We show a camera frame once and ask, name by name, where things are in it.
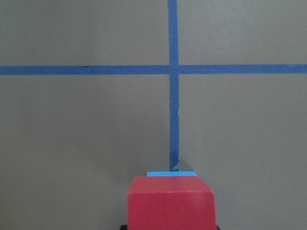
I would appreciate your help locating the blue cube block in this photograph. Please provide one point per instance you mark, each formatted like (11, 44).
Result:
(171, 173)

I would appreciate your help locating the red cube block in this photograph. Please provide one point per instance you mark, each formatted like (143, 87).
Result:
(170, 203)

